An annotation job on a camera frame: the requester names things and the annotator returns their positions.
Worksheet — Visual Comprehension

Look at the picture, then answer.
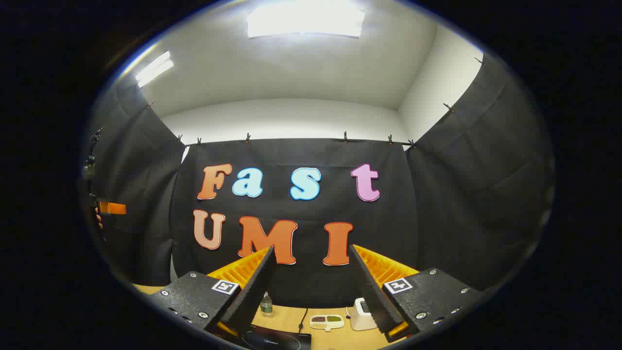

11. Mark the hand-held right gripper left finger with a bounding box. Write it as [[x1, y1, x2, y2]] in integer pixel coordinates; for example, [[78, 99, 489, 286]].
[[151, 245, 276, 341]]

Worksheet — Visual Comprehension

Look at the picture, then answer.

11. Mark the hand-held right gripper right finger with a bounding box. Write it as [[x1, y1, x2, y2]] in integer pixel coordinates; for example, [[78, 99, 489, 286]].
[[349, 244, 484, 343]]

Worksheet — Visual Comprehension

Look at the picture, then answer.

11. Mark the black induction cooktop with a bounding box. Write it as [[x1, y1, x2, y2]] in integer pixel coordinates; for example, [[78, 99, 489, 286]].
[[241, 325, 312, 350]]

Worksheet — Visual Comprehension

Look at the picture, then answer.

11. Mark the white toaster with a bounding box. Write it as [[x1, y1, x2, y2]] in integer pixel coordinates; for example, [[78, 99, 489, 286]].
[[350, 297, 379, 331]]

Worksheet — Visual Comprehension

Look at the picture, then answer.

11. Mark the narrow ceiling light strip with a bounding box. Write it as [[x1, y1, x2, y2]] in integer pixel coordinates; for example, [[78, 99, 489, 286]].
[[135, 51, 174, 88]]

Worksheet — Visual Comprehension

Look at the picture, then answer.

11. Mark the black backdrop cloth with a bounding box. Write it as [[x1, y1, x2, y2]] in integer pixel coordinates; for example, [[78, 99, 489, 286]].
[[79, 52, 555, 312]]

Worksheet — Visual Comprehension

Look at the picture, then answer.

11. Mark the wide ceiling light panel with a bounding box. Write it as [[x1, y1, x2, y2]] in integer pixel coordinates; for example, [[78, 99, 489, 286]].
[[247, 0, 365, 39]]

